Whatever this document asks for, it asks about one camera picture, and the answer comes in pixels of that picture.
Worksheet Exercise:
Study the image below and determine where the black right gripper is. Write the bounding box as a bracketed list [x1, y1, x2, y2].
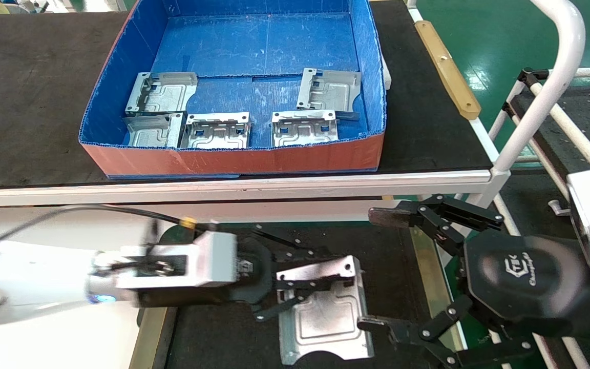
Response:
[355, 195, 590, 369]

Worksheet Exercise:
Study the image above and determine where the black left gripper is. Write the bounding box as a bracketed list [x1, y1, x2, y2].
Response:
[233, 223, 349, 323]

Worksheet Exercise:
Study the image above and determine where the stamped sheet metal bracket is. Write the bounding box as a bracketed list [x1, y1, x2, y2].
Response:
[270, 110, 339, 149]
[179, 112, 251, 150]
[122, 112, 187, 149]
[124, 72, 198, 116]
[296, 67, 362, 121]
[276, 255, 375, 366]

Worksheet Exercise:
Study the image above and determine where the blue corrugated plastic box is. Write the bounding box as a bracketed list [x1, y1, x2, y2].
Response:
[78, 0, 387, 180]

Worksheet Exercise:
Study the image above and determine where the brass table edge strip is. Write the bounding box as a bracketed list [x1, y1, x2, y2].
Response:
[410, 228, 468, 354]
[129, 306, 178, 369]

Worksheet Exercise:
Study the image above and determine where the yellow wooden edge strip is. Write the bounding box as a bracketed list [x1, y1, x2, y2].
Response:
[414, 20, 481, 121]

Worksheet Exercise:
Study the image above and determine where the small white block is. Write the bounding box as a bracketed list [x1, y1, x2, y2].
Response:
[380, 54, 392, 91]

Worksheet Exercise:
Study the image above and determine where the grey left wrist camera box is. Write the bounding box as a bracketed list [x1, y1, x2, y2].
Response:
[116, 231, 239, 289]

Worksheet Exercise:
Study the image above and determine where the white table frame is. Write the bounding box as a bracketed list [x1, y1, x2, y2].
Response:
[0, 168, 512, 224]

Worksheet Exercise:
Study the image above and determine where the white tube cart frame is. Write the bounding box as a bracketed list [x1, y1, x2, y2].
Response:
[489, 66, 590, 172]

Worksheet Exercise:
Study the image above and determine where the black cable with yellow connector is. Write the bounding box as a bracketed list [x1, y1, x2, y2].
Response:
[0, 203, 197, 257]

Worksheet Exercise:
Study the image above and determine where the white bent tube rail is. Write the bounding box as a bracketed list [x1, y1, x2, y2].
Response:
[492, 0, 586, 173]

